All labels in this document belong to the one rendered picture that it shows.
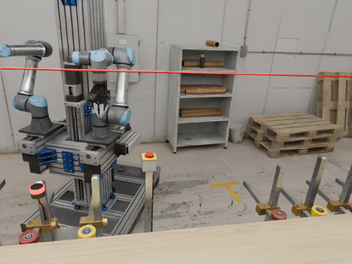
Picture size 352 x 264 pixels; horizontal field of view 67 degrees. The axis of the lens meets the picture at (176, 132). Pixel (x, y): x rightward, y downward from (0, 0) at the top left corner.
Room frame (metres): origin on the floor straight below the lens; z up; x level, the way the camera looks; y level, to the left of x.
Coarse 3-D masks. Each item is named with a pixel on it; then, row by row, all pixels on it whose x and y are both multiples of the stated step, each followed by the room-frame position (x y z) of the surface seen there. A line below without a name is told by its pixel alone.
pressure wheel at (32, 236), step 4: (24, 232) 0.93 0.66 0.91; (28, 232) 0.93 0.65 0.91; (32, 232) 0.93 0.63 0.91; (36, 232) 0.94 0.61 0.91; (20, 236) 0.91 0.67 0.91; (24, 236) 0.91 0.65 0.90; (28, 236) 0.91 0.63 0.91; (32, 236) 0.91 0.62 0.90; (36, 236) 0.91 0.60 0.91; (20, 240) 0.88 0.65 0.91; (24, 240) 0.88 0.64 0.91; (28, 240) 0.88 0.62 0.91; (32, 240) 0.89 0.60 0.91; (36, 240) 0.90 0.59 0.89; (20, 244) 0.87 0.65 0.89
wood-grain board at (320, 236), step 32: (256, 224) 1.09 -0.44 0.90; (288, 224) 1.10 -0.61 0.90; (320, 224) 1.12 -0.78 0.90; (0, 256) 0.80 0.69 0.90; (32, 256) 0.81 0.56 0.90; (64, 256) 0.82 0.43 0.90; (96, 256) 0.83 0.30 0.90; (128, 256) 0.84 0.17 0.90; (160, 256) 0.85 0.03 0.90; (192, 256) 0.86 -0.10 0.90; (224, 256) 0.87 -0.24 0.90; (256, 256) 0.88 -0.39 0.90; (288, 256) 0.89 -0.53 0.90; (320, 256) 0.90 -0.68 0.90
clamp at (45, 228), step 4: (32, 220) 1.05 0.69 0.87; (36, 220) 1.05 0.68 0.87; (40, 220) 1.05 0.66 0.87; (52, 220) 1.06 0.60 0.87; (56, 220) 1.07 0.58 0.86; (32, 224) 1.02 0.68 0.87; (36, 224) 1.02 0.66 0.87; (40, 224) 1.03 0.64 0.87; (44, 224) 1.03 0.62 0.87; (48, 224) 1.03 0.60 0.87; (52, 224) 1.04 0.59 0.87; (56, 224) 1.05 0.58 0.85; (28, 228) 1.01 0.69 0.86; (32, 228) 1.01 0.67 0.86; (40, 228) 1.02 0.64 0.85; (44, 228) 1.02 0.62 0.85; (48, 228) 1.02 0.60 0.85; (52, 228) 1.02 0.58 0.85; (56, 228) 1.04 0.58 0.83; (40, 232) 1.02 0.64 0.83; (44, 232) 1.02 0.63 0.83; (48, 232) 1.02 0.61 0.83
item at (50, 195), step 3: (48, 192) 1.30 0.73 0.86; (51, 192) 1.30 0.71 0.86; (48, 195) 1.27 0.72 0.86; (51, 195) 1.27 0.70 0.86; (48, 198) 1.25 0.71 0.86; (51, 198) 1.25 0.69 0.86; (48, 201) 1.22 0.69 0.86; (51, 201) 1.25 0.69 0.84; (39, 213) 1.12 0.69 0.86; (39, 216) 1.09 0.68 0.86; (33, 228) 1.01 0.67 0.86; (36, 228) 1.01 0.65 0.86; (39, 228) 1.01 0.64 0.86; (39, 231) 1.00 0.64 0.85; (39, 234) 1.00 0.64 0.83
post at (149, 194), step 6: (150, 174) 1.14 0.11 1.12; (150, 180) 1.14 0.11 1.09; (150, 186) 1.14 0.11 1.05; (150, 192) 1.14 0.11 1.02; (150, 198) 1.14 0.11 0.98; (150, 204) 1.14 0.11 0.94; (150, 210) 1.14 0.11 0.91; (150, 216) 1.14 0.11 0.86; (150, 222) 1.14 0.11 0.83; (150, 228) 1.14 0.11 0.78
